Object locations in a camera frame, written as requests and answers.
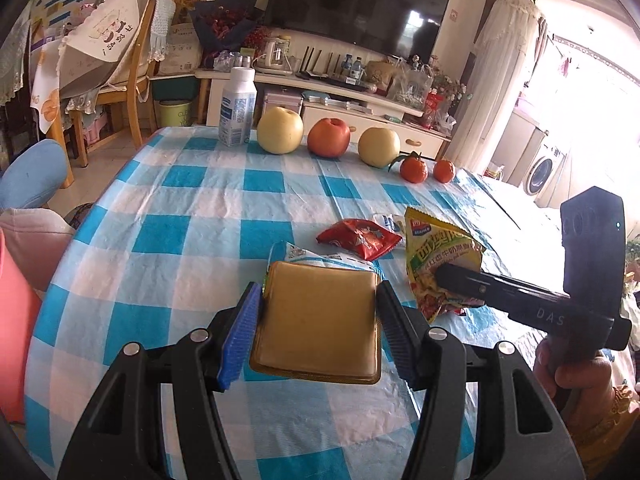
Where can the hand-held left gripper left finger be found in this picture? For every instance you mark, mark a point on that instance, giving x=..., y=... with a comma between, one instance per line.
x=240, y=337

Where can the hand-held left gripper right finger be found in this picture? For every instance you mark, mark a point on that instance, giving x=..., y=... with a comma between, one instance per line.
x=396, y=337

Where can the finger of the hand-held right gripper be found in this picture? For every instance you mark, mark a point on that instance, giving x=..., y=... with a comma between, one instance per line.
x=470, y=282

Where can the green yellow snack wrapper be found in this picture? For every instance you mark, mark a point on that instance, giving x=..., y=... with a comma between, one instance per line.
x=440, y=255

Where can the tan square packet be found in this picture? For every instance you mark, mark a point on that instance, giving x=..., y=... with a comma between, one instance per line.
x=317, y=320

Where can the person's right forearm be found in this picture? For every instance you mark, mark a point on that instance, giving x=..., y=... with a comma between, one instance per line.
x=612, y=425

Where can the person's right hand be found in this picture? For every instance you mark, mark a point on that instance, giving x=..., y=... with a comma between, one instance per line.
x=575, y=380

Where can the washing machine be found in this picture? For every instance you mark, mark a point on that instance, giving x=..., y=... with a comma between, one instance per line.
x=545, y=171

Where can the white milk pouch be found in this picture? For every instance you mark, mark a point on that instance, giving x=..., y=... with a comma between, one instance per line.
x=387, y=223

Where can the white blue printed bag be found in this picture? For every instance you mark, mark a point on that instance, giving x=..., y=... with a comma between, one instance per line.
x=300, y=254

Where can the blue white checkered tablecloth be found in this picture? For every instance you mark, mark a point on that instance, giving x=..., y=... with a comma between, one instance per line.
x=200, y=240

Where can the small red snack packet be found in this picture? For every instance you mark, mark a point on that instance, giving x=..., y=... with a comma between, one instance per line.
x=360, y=237

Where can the leafless tangerine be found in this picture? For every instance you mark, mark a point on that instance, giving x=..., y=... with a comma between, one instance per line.
x=444, y=170

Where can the tangerine with green leaf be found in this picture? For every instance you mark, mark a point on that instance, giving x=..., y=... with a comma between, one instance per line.
x=414, y=168

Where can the large yellow pear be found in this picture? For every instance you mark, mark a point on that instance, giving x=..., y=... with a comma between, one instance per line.
x=379, y=147

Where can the red snack bag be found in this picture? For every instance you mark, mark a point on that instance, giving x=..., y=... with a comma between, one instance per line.
x=434, y=106

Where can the cream television cabinet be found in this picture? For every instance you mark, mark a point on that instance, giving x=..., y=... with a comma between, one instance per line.
x=385, y=119

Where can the dried flower bunch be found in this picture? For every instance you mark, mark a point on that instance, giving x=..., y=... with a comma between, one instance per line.
x=451, y=85

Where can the red apple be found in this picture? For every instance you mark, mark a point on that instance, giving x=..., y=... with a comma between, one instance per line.
x=328, y=137

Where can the white lace cover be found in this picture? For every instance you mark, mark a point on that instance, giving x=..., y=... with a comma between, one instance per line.
x=505, y=75

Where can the clear printed plastic bag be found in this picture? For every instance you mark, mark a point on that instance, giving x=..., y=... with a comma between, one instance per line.
x=412, y=86

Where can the small yellow pear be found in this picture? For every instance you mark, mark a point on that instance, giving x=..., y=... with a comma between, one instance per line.
x=280, y=131

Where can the brown paper bag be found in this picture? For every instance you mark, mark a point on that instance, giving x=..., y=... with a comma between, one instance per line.
x=380, y=76

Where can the pink plastic object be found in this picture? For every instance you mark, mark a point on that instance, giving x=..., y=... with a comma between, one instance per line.
x=12, y=330

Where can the white plastic bottle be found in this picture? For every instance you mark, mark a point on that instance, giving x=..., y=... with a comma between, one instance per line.
x=237, y=107

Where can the green waste bin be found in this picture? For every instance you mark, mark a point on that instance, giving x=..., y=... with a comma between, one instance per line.
x=175, y=111

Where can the pink storage case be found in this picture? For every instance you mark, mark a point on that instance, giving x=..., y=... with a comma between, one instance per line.
x=282, y=103

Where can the small water bottle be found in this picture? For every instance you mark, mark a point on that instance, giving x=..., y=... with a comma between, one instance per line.
x=346, y=66
x=357, y=67

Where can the black router with antennas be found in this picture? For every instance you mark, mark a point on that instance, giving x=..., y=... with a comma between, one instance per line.
x=320, y=65

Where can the blue cushioned stool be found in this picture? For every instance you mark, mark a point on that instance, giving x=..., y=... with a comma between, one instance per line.
x=30, y=175

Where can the wooden chair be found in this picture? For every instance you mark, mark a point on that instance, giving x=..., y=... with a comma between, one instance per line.
x=137, y=82

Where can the glass jars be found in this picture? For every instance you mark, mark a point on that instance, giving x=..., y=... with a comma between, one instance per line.
x=235, y=60

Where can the glass kettle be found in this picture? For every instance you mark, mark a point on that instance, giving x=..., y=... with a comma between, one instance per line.
x=272, y=55

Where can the white printed box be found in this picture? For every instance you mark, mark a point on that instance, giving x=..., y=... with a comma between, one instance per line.
x=180, y=51

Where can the black television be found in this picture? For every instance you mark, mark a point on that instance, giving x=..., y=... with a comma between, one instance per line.
x=350, y=10

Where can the white orange printed cloth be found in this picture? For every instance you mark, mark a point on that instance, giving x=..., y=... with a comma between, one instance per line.
x=47, y=91

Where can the dark wrapped flower bouquet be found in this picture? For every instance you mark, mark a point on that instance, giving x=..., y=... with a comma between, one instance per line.
x=225, y=22

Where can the pale lace chair cover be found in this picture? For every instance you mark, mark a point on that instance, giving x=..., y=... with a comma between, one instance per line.
x=162, y=17

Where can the white cartoon printed cloth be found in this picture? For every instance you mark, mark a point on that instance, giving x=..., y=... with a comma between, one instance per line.
x=107, y=30

